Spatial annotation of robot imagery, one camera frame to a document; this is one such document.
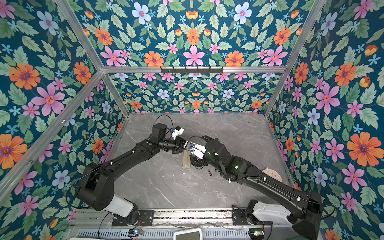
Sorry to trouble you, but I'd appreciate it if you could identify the beige remote control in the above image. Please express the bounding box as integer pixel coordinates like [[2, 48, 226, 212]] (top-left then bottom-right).
[[183, 150, 192, 169]]

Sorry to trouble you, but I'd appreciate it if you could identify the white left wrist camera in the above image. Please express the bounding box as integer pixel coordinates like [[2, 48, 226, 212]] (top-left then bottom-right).
[[172, 126, 184, 140]]

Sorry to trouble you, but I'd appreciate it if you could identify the white display device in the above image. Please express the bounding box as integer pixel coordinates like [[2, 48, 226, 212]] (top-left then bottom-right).
[[173, 228, 203, 240]]

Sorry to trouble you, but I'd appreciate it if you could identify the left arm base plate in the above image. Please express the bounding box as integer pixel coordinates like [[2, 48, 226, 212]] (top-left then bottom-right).
[[112, 210, 155, 227]]

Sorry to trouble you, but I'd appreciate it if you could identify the aluminium mounting rail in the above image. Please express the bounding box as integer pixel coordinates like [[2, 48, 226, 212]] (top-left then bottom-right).
[[69, 205, 298, 230]]

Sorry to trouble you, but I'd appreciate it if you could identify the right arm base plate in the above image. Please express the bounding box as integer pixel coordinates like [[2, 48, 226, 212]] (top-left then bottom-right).
[[231, 205, 273, 226]]

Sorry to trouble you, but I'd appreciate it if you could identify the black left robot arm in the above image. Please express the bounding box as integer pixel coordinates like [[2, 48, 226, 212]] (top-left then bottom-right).
[[75, 124, 186, 226]]

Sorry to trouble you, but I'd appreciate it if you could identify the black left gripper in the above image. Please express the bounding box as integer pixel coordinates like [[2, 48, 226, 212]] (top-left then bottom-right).
[[158, 135, 191, 154]]

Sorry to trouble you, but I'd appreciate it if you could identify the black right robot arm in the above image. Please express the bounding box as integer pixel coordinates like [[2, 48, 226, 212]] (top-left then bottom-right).
[[184, 137, 323, 240]]

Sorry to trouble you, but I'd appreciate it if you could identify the black hook rack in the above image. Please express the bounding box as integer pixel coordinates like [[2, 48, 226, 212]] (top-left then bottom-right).
[[160, 67, 224, 74]]

